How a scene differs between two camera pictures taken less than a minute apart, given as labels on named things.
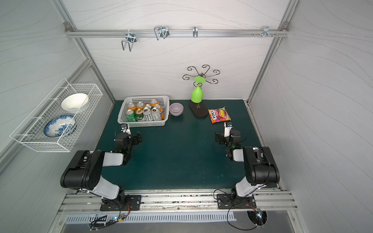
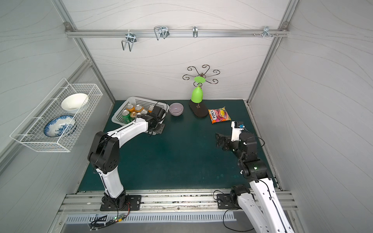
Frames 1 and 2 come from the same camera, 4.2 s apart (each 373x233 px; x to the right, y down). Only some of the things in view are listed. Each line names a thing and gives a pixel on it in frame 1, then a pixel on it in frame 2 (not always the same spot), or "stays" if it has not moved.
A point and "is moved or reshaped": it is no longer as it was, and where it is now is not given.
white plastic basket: (144, 110) is moved or reshaped
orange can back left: (131, 106) stays
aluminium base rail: (271, 201) stays
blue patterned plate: (60, 126) stays
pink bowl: (176, 109) stays
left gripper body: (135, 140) to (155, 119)
